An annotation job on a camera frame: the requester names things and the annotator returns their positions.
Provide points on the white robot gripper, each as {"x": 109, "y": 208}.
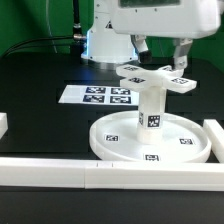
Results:
{"x": 181, "y": 19}

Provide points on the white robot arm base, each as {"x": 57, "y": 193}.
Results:
{"x": 105, "y": 49}

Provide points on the white left barrier block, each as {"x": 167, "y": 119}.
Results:
{"x": 3, "y": 124}

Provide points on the white cross-shaped table base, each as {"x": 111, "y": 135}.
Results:
{"x": 138, "y": 79}

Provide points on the white marker sheet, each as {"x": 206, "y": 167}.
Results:
{"x": 98, "y": 95}

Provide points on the white right barrier block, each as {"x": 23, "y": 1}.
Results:
{"x": 216, "y": 135}

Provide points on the white barrier block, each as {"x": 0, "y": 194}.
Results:
{"x": 216, "y": 135}
{"x": 3, "y": 124}

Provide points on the white round table top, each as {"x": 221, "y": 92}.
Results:
{"x": 118, "y": 137}

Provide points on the white front barrier rail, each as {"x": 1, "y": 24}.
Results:
{"x": 95, "y": 174}

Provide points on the black vertical cable connector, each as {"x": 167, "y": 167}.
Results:
{"x": 77, "y": 29}

